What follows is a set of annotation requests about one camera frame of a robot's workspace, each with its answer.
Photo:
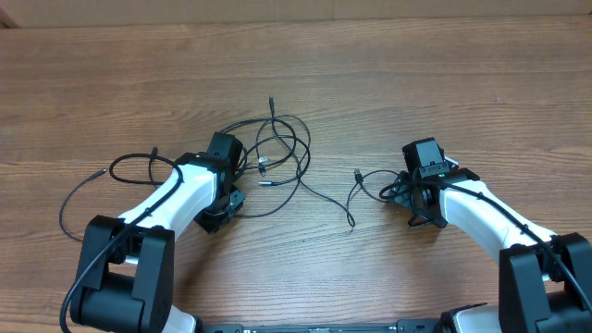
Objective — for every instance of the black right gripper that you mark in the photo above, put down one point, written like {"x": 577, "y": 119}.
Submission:
{"x": 408, "y": 197}

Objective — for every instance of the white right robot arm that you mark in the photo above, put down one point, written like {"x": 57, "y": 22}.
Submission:
{"x": 544, "y": 277}

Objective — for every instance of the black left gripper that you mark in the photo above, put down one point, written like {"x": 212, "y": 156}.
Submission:
{"x": 229, "y": 203}

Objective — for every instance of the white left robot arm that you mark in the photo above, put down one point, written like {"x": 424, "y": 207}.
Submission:
{"x": 125, "y": 275}

